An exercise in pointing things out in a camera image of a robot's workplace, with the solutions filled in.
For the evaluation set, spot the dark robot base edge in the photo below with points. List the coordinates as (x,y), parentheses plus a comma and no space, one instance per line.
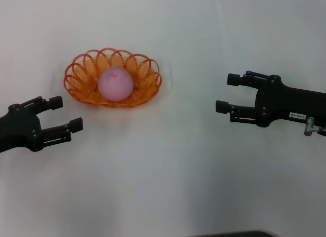
(242,234)

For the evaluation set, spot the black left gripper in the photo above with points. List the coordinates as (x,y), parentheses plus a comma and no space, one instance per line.
(20,128)

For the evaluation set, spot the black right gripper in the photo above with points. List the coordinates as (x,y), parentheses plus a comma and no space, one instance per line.
(280,104)

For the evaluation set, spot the pink peach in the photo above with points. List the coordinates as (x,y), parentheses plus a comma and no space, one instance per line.
(115,85)

